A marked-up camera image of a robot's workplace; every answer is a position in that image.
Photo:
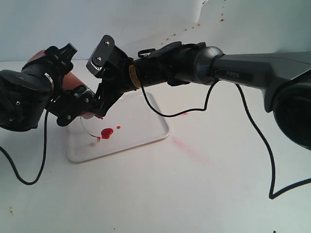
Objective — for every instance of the white rectangular plastic tray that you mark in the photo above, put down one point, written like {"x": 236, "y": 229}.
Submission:
{"x": 139, "y": 126}

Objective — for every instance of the red sauce squeeze bottle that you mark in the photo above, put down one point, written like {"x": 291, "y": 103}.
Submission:
{"x": 70, "y": 82}

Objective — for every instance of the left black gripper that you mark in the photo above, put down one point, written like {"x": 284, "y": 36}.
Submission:
{"x": 68, "y": 104}

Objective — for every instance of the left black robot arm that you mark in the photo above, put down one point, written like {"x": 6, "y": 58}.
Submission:
{"x": 37, "y": 87}

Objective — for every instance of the white backdrop sheet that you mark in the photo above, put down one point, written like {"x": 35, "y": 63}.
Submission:
{"x": 235, "y": 26}

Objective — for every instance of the red sauce blob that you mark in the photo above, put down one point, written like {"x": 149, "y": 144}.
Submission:
{"x": 108, "y": 133}

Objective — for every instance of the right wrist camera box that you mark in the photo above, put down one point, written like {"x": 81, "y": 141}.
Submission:
{"x": 100, "y": 55}

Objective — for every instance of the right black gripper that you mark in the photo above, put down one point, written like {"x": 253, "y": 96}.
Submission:
{"x": 115, "y": 82}

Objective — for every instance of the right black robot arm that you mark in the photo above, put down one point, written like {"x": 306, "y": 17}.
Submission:
{"x": 283, "y": 78}

